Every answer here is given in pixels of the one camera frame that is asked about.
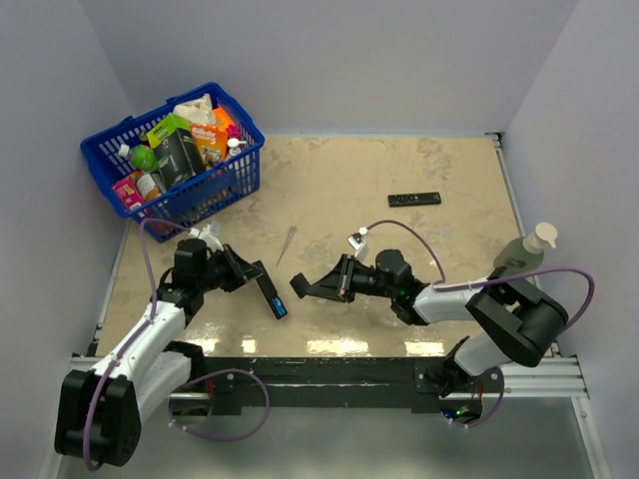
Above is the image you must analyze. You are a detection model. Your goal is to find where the green bottle white cap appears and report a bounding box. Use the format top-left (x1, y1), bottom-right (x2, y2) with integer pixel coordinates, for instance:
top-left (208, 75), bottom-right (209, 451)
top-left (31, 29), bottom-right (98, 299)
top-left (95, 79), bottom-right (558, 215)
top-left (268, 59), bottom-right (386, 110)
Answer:
top-left (118, 144), bottom-right (158, 172)

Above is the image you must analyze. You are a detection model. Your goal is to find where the black remote control on table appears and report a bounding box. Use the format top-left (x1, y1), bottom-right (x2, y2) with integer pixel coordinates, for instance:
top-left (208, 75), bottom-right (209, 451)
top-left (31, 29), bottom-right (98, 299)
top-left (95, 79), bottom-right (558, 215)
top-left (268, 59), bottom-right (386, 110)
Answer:
top-left (387, 192), bottom-right (441, 208)

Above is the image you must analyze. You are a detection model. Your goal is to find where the aluminium frame rail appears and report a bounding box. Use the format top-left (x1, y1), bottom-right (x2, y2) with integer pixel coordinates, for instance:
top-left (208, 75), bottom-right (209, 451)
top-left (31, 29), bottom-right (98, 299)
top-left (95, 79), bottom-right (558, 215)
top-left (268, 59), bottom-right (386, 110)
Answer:
top-left (62, 354), bottom-right (590, 399)

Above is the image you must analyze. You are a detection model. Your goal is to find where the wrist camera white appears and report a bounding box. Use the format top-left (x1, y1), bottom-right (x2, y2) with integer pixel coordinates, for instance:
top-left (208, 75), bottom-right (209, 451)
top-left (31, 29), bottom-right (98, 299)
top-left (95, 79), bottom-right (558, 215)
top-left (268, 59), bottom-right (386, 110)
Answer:
top-left (347, 227), bottom-right (368, 259)
top-left (189, 221), bottom-right (223, 251)

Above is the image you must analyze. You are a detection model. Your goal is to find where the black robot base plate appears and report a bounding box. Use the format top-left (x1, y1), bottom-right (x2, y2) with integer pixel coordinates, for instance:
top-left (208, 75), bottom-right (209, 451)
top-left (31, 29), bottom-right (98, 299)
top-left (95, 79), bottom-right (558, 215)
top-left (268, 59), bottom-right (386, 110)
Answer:
top-left (169, 343), bottom-right (504, 415)

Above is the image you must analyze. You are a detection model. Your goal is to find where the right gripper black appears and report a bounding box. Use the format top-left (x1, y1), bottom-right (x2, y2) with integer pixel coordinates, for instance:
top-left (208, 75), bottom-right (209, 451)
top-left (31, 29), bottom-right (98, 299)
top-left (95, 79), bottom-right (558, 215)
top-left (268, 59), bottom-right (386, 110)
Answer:
top-left (308, 254), bottom-right (396, 304)

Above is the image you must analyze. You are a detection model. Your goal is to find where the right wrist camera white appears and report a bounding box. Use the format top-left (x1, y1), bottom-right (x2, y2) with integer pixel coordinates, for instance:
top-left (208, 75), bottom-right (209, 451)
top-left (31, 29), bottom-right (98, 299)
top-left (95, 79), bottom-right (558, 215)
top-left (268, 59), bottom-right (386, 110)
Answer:
top-left (347, 227), bottom-right (368, 259)

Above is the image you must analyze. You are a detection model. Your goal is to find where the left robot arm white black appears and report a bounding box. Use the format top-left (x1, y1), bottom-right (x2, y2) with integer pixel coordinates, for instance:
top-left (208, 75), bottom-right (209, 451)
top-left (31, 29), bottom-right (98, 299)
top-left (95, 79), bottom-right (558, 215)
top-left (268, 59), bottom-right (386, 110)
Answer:
top-left (54, 239), bottom-right (267, 472)

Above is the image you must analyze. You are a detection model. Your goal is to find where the green liquid soap pump bottle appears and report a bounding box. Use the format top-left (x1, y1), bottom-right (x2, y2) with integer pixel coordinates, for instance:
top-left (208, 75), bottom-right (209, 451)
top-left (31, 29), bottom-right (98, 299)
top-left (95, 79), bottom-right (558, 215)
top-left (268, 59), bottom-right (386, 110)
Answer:
top-left (493, 222), bottom-right (558, 274)

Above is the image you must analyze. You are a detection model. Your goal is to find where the purple cable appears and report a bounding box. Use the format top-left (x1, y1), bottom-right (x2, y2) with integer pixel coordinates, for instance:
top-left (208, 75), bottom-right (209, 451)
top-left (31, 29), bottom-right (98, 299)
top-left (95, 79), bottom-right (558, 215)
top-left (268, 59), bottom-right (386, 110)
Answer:
top-left (83, 218), bottom-right (199, 473)
top-left (363, 219), bottom-right (596, 330)

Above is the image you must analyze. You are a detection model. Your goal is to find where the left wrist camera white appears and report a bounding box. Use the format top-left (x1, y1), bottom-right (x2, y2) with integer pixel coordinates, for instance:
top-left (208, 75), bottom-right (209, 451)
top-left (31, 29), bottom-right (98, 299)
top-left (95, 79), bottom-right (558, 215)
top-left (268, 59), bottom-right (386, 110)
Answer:
top-left (189, 221), bottom-right (223, 251)

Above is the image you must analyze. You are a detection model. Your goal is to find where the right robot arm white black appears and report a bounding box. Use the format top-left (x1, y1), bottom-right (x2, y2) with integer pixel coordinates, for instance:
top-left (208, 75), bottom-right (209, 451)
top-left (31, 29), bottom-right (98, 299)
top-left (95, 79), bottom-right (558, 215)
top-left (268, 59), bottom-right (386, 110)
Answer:
top-left (291, 249), bottom-right (568, 392)

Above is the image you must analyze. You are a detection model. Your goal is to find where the orange pill bottle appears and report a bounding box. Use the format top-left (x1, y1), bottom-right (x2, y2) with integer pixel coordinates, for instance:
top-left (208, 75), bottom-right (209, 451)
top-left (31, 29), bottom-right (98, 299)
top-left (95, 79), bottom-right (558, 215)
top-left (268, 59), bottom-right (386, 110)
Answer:
top-left (136, 173), bottom-right (163, 203)

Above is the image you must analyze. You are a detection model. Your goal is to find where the green black razor box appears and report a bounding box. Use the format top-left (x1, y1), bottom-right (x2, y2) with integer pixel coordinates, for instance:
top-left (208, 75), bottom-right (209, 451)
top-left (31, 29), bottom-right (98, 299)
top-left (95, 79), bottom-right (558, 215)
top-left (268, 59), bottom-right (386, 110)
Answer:
top-left (148, 114), bottom-right (206, 190)

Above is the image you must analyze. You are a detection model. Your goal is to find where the crumpled beige paper bag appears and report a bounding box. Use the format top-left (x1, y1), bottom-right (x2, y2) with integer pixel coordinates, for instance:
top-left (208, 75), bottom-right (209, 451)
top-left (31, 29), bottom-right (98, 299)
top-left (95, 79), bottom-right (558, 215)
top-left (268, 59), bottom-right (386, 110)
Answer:
top-left (173, 94), bottom-right (217, 126)

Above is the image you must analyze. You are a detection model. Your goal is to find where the black remote control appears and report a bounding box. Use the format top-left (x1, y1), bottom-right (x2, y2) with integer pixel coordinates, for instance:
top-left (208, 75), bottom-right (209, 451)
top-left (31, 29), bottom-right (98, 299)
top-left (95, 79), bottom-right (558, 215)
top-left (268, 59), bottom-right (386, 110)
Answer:
top-left (253, 260), bottom-right (281, 317)
top-left (387, 192), bottom-right (441, 208)

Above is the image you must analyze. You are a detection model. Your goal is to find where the white pump bottle in basket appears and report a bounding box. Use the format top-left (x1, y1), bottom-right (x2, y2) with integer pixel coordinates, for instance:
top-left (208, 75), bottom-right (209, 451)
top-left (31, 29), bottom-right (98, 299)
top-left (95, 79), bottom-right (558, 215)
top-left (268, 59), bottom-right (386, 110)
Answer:
top-left (227, 138), bottom-right (248, 159)

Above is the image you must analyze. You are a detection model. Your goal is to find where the pink box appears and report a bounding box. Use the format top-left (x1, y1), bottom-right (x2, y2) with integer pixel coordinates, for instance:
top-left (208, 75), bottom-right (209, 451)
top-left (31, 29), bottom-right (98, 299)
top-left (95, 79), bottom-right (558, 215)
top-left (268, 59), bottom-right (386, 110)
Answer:
top-left (112, 177), bottom-right (145, 212)

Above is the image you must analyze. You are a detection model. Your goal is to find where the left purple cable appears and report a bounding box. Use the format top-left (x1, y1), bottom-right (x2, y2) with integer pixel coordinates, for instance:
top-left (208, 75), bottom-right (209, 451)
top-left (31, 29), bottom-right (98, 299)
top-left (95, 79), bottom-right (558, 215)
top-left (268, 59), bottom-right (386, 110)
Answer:
top-left (83, 218), bottom-right (199, 473)

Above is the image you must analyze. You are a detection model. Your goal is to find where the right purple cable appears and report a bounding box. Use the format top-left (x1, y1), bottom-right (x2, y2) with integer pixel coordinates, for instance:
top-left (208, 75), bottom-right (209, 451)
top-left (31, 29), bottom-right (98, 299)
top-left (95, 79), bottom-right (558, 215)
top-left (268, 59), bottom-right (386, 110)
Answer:
top-left (363, 219), bottom-right (596, 330)

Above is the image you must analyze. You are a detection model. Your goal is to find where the blue plastic shopping basket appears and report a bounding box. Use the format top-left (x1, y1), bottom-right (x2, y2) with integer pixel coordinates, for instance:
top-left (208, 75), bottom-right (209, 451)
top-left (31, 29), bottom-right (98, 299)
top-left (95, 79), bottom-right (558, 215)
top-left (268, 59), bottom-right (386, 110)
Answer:
top-left (80, 82), bottom-right (265, 242)

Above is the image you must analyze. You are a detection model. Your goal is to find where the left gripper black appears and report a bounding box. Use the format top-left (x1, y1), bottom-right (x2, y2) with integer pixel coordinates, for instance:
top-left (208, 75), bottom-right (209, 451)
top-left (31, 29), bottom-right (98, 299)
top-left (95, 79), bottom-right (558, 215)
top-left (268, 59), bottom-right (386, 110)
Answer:
top-left (197, 243), bottom-right (263, 293)

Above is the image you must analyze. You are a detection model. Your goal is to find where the orange Gillette razor pack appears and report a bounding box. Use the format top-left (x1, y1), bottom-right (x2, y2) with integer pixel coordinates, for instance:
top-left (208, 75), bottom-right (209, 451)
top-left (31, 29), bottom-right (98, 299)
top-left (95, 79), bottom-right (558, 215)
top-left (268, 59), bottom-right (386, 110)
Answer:
top-left (191, 124), bottom-right (229, 170)

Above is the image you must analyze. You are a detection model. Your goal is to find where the black battery cover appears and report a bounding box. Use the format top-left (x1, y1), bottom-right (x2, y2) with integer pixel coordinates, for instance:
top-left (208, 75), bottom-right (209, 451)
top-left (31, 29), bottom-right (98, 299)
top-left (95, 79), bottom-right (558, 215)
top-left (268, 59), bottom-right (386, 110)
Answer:
top-left (290, 272), bottom-right (310, 298)

